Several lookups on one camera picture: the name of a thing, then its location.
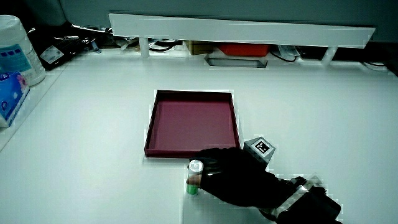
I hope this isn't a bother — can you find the person's right hand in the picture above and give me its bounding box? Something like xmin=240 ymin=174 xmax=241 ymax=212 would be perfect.
xmin=185 ymin=136 xmax=308 ymax=210

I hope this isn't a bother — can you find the green glue stick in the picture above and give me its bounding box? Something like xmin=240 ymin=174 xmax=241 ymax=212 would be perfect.
xmin=185 ymin=159 xmax=205 ymax=196

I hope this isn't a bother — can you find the person's right forearm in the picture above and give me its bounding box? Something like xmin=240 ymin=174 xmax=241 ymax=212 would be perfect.
xmin=259 ymin=174 xmax=343 ymax=224

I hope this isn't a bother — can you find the maroon square tray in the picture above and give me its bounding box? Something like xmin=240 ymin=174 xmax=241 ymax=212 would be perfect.
xmin=144 ymin=89 xmax=242 ymax=159

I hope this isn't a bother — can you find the red box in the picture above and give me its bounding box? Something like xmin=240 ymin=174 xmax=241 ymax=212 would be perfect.
xmin=217 ymin=43 xmax=271 ymax=58

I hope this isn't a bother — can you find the brown cardboard box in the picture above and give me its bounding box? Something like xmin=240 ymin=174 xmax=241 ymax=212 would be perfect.
xmin=183 ymin=40 xmax=219 ymax=56

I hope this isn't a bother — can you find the clear plastic bag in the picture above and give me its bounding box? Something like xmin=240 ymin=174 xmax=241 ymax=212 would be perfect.
xmin=275 ymin=45 xmax=302 ymax=58

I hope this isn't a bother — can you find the white desk shelf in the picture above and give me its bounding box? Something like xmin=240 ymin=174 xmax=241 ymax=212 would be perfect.
xmin=108 ymin=12 xmax=376 ymax=66

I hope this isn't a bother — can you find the black bag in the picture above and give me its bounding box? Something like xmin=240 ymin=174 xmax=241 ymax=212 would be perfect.
xmin=27 ymin=21 xmax=105 ymax=72

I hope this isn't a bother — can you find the blue tissue packet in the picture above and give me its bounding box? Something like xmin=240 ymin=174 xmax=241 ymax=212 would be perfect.
xmin=0 ymin=71 xmax=31 ymax=128

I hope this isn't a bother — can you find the white wet wipes canister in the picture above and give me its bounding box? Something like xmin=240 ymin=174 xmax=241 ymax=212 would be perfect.
xmin=0 ymin=14 xmax=47 ymax=86

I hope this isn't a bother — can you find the grey cable slot cover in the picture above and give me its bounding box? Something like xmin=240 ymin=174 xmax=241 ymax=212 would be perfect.
xmin=204 ymin=54 xmax=269 ymax=69

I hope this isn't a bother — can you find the black cable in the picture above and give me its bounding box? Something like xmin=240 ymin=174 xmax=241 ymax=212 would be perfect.
xmin=269 ymin=49 xmax=300 ymax=63
xmin=148 ymin=39 xmax=178 ymax=54

